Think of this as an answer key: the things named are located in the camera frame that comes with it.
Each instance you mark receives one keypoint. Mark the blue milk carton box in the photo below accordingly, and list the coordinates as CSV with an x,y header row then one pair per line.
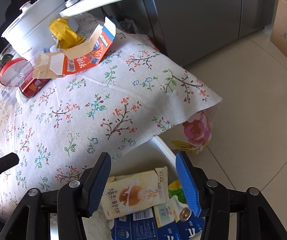
x,y
142,225

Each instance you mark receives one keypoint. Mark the white trash bin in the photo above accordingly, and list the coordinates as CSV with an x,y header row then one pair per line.
x,y
150,155

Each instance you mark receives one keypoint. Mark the dark green pumpkin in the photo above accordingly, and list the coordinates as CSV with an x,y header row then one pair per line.
x,y
5,59

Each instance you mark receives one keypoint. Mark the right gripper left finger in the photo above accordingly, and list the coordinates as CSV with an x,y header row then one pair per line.
x,y
79,199

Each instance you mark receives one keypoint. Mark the yellow foil snack bag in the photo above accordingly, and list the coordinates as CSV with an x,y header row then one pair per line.
x,y
64,35

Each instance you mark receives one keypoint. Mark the red rimmed clear lid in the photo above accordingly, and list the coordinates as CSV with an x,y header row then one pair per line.
x,y
14,72

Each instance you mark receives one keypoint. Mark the red tin can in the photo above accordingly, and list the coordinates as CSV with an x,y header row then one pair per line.
x,y
30,86

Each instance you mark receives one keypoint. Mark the orange white blue carton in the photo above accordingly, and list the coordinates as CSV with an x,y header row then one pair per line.
x,y
79,58

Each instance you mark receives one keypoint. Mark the floral tablecloth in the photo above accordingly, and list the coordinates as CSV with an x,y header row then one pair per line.
x,y
135,93

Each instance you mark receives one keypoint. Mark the grey refrigerator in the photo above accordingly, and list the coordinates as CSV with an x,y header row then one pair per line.
x,y
186,30

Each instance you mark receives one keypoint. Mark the white electric cooking pot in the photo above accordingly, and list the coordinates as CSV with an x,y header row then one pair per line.
x,y
29,33

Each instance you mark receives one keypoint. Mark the green snack bag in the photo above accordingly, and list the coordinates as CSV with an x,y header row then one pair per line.
x,y
175,189

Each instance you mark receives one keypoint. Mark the beige bread snack bag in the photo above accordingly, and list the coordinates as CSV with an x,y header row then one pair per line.
x,y
124,195

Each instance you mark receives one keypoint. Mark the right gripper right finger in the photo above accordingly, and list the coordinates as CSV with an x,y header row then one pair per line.
x,y
206,198

